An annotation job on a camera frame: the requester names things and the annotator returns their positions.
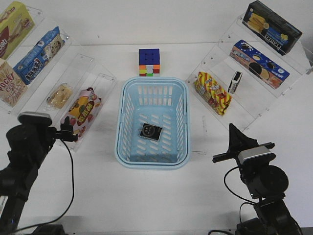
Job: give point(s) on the clear acrylic left shelf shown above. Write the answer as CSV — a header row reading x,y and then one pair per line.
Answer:
x,y
72,65

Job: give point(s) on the blue orange Oreo box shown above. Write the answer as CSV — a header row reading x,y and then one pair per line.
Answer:
x,y
259,64

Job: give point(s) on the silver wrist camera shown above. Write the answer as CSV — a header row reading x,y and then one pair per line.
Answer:
x,y
35,118
257,152

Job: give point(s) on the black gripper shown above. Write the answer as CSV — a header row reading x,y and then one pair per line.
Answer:
x,y
66,133
243,148

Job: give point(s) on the pink strawberry snack pack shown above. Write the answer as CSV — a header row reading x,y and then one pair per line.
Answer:
x,y
83,111

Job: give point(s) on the colourful Rubik's cube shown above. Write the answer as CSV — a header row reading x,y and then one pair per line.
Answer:
x,y
149,62

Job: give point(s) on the red yellow striped snack pack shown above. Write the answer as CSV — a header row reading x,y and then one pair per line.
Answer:
x,y
212,93

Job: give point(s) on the Pocky box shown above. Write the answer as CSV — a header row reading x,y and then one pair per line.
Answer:
x,y
12,88

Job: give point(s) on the small black white box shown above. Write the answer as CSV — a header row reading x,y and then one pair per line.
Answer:
x,y
235,82

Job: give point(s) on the clear acrylic shelf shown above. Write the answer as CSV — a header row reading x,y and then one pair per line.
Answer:
x,y
72,65
253,96

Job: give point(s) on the black tissue pack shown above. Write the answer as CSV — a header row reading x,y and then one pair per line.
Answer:
x,y
150,132

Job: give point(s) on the dark blue cracker box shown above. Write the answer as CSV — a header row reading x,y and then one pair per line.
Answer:
x,y
271,27

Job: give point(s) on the blue cookie pack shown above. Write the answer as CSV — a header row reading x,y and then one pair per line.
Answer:
x,y
39,56

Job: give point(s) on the clear acrylic right shelf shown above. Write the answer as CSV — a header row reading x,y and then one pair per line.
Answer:
x,y
253,96

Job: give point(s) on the light blue plastic basket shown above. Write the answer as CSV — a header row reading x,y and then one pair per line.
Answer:
x,y
160,101

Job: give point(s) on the yellow wafer box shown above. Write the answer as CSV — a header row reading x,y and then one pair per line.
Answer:
x,y
15,24

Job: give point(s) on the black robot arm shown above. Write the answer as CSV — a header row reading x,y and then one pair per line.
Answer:
x,y
30,144
266,184

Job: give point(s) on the bread bun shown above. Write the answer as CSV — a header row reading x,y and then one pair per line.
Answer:
x,y
60,96

